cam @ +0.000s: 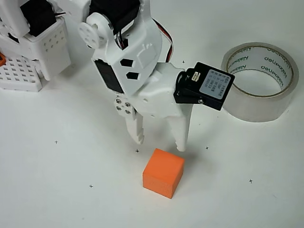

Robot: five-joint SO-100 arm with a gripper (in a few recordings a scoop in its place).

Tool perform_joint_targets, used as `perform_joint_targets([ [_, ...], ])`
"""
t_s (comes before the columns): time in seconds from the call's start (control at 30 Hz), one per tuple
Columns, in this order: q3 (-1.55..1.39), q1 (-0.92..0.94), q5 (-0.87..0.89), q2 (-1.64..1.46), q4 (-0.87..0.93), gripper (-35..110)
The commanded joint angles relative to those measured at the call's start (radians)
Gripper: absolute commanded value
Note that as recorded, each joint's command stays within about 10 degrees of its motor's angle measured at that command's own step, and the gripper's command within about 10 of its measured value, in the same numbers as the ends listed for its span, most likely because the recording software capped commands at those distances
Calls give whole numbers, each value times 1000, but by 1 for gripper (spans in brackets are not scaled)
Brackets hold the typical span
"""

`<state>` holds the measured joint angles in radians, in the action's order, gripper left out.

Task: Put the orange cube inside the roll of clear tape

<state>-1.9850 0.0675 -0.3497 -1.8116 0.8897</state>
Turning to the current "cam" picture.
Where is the orange foam cube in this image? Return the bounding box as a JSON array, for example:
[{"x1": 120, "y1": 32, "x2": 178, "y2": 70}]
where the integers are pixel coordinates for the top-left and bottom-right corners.
[{"x1": 142, "y1": 148, "x2": 185, "y2": 200}]

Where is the clear packing tape roll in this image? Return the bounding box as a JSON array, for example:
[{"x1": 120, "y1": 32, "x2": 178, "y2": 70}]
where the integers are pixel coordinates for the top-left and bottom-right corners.
[{"x1": 219, "y1": 42, "x2": 300, "y2": 123}]

